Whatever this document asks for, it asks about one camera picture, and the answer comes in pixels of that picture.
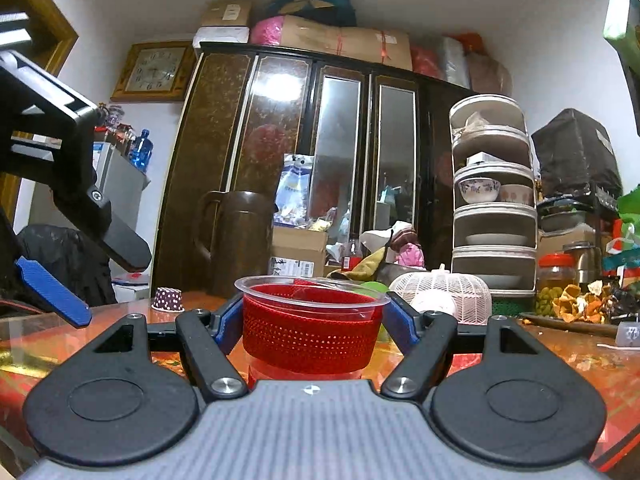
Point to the blue water bottle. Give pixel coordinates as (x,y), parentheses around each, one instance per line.
(141,151)

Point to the green plastic cup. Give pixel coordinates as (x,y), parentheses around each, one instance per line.
(375,286)

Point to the black covered box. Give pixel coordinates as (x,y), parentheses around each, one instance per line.
(575,153)

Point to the white mesh food cover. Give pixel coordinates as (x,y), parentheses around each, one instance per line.
(464,296)

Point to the grey refrigerator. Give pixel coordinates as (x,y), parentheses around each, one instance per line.
(116,177)

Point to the cardboard box with label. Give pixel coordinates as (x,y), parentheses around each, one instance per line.
(297,253)

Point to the long cardboard box on wardrobe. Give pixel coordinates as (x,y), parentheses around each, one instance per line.
(386,47)

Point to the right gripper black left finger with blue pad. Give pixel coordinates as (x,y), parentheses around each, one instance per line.
(206,340)

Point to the patterned ceramic bowl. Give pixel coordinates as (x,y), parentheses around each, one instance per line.
(479,190)

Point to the purple white cupcake liner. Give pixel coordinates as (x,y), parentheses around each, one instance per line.
(167,299)

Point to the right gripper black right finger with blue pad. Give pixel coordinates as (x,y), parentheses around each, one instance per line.
(424,340)

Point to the jar with red lid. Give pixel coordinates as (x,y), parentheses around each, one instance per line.
(554,273)

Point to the dark brown plastic jug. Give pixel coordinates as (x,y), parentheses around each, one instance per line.
(233,234)

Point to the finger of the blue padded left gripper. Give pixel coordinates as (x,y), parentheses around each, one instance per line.
(52,294)

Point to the tray of orange peels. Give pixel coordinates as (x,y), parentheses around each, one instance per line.
(597,309)

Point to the black jacket on chair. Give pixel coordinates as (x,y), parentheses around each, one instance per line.
(73,259)

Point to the clear cup with red sleeve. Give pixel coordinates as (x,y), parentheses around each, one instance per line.
(301,328)

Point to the wooden framed wall clock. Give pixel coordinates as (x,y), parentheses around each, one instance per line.
(158,71)

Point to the white tiered dish rack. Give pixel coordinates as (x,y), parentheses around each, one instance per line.
(495,226)

